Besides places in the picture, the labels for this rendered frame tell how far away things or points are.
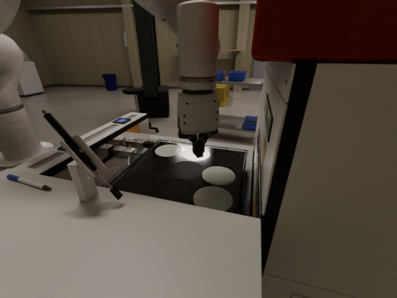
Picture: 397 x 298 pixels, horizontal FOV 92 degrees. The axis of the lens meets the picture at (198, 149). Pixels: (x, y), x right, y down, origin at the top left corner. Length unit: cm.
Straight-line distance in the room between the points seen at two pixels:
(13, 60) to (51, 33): 865
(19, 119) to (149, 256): 73
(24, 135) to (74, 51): 823
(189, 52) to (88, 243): 38
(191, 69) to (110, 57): 794
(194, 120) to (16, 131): 67
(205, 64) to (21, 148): 75
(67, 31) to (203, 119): 879
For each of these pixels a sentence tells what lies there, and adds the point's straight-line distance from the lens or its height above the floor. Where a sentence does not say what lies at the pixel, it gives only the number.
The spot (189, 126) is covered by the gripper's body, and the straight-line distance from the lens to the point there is 46.
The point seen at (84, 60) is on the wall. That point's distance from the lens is 891.
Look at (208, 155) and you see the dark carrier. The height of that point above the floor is 90.
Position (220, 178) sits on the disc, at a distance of 57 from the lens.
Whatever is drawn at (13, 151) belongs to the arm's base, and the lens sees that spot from 96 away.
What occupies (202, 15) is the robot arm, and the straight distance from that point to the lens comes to 42.
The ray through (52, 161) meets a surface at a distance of 67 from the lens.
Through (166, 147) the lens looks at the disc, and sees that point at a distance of 75.
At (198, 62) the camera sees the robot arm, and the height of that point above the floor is 121.
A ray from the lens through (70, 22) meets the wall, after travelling 907.
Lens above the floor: 123
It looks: 27 degrees down
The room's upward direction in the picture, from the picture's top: straight up
